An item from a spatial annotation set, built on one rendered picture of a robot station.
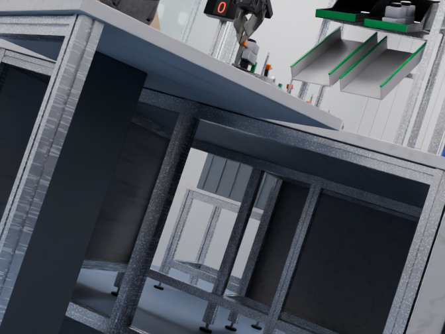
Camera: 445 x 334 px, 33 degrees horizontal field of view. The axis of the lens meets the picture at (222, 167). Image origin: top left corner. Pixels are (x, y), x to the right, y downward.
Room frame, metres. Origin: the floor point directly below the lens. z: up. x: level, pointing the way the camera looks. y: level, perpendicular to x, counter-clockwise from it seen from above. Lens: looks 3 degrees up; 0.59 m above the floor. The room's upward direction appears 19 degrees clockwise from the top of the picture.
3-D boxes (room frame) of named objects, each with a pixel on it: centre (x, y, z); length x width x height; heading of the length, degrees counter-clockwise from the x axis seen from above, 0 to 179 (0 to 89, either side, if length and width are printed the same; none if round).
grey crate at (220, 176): (4.46, -0.25, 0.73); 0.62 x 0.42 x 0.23; 65
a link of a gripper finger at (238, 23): (2.26, 0.09, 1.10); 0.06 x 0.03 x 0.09; 155
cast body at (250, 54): (2.35, 0.03, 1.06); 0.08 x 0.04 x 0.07; 155
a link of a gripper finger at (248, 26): (2.25, 0.06, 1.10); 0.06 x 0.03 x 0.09; 155
